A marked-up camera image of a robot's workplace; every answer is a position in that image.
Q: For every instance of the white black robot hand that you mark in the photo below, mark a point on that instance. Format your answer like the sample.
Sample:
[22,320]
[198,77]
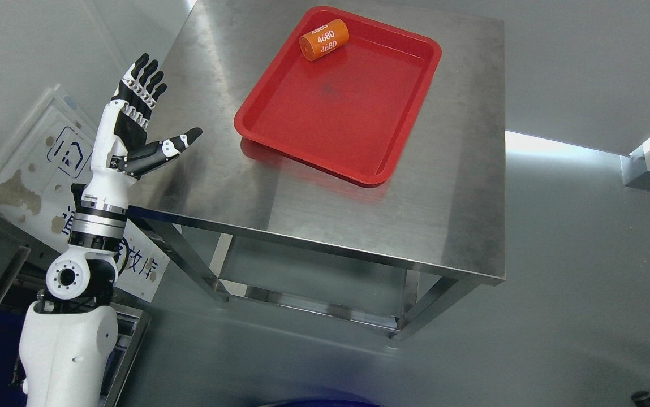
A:
[121,153]

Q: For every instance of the white floor sign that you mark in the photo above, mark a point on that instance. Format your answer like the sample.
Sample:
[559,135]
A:
[54,150]

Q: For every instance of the stainless steel desk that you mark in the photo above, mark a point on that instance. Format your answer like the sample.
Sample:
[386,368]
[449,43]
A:
[246,222]

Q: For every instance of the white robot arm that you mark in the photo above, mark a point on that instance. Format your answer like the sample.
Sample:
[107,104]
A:
[69,334]

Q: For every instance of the red plastic tray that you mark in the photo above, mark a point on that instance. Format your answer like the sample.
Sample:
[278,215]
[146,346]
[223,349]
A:
[349,113]

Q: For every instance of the orange cylindrical capacitor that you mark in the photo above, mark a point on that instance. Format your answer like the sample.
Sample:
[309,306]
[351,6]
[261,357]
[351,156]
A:
[324,40]

